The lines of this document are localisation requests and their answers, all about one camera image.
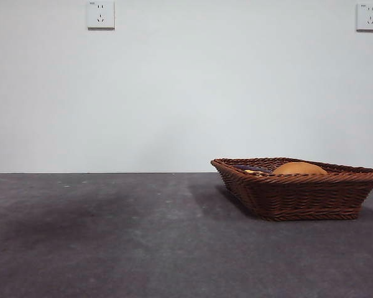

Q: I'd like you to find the purple eggplant green stem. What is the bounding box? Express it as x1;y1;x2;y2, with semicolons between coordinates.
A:
234;165;273;174

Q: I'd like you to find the brown potato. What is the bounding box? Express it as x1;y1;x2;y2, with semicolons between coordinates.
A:
272;161;328;176

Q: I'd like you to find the brown wicker basket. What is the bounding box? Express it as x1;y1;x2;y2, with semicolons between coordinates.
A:
210;157;373;222

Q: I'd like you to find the white wall socket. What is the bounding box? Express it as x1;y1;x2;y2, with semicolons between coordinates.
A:
356;2;373;32
87;0;116;31

